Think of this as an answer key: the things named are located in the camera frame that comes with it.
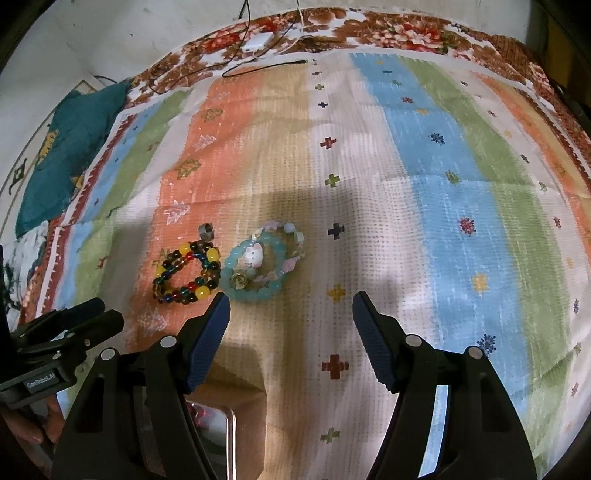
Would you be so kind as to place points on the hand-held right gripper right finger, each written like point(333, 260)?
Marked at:
point(375, 344)

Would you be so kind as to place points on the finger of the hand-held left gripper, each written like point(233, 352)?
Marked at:
point(90, 330)
point(60, 316)

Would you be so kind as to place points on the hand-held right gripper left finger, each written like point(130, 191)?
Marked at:
point(208, 344)

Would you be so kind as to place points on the person's left hand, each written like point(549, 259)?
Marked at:
point(34, 427)

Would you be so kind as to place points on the white patterned cloth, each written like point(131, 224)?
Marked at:
point(23, 263)

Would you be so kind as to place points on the shiny metal box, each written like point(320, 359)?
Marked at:
point(212, 429)

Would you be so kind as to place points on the striped colourful blanket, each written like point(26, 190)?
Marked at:
point(351, 184)

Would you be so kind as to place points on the teal cloth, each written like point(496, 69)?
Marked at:
point(74, 138)

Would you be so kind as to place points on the white power adapter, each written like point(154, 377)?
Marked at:
point(257, 42)

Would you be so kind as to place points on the brown floral bedsheet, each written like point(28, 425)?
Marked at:
point(397, 27)

